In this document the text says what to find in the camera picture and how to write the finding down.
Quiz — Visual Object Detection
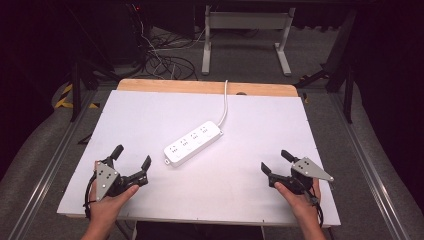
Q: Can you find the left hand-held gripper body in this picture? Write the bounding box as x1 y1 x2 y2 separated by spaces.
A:
95 157 149 203

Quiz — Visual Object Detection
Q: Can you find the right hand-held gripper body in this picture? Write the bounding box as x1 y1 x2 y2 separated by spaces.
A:
267 156 335 196

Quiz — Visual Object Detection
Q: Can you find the person's left hand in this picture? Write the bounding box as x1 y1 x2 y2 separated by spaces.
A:
88 160 141 221

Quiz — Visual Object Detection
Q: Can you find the person's right hand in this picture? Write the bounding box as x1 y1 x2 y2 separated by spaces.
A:
273 178 323 220

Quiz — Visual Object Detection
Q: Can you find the white power strip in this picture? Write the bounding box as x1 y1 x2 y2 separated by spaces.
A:
162 120 225 168

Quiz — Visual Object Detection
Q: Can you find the white board sheet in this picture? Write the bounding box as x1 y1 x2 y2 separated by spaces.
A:
56 89 342 228

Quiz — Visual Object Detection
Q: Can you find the black tripod stand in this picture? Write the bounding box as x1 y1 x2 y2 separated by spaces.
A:
66 58 118 123

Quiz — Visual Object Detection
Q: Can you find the yellow black hazard tape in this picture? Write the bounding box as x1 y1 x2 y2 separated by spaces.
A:
54 82 101 110

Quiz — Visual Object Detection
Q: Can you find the wooden table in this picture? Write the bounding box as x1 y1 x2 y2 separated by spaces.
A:
116 78 299 98

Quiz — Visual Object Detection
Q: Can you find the black metal stand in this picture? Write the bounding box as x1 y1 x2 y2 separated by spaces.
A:
294 9 356 125

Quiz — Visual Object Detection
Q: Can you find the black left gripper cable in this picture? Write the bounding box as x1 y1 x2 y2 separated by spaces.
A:
82 174 98 220

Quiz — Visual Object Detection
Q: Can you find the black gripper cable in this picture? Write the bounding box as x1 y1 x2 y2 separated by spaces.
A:
82 174 98 220
303 185 325 229

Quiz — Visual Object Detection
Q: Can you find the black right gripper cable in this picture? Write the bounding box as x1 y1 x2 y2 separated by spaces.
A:
303 185 325 229

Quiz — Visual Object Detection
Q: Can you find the aluminium floor rail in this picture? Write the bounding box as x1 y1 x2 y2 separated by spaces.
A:
328 91 413 240
7 89 101 240

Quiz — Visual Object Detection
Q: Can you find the white power strip cable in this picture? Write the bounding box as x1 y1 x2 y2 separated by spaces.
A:
217 79 230 128

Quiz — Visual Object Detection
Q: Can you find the tangle of black floor cables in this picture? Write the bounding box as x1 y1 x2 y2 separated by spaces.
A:
139 23 214 82

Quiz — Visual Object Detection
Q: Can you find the white metal desk frame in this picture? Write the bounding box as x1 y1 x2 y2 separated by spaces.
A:
201 4 297 77

